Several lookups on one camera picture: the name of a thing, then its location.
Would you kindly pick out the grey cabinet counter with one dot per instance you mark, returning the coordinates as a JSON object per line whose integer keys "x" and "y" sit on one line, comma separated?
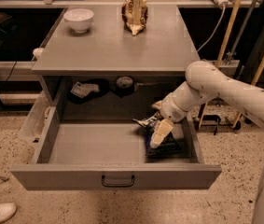
{"x": 156, "y": 59}

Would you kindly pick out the black round tape measure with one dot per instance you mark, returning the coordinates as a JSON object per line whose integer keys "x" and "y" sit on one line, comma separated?
{"x": 124, "y": 86}

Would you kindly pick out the blue vinegar chip bag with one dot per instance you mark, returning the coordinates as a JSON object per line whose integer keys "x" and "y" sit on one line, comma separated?
{"x": 172, "y": 144}

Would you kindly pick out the black drawer handle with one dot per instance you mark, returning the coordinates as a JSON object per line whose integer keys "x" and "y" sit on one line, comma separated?
{"x": 117, "y": 182}

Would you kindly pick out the brown crumpled chip bag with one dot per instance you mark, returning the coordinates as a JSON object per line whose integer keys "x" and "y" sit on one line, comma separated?
{"x": 134, "y": 14}

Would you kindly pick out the white ceramic bowl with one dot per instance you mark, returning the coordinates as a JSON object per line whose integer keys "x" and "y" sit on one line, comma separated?
{"x": 79, "y": 19}

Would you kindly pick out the black pouch with white label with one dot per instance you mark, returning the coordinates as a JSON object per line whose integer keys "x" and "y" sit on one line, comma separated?
{"x": 84, "y": 91}

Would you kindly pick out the grey open top drawer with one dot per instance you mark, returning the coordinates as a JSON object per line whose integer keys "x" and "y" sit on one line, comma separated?
{"x": 75, "y": 154}

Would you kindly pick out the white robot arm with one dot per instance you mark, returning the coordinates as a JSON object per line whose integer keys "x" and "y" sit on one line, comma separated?
{"x": 203, "y": 83}

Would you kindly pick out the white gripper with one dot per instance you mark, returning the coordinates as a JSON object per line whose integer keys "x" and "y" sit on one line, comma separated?
{"x": 171, "y": 109}

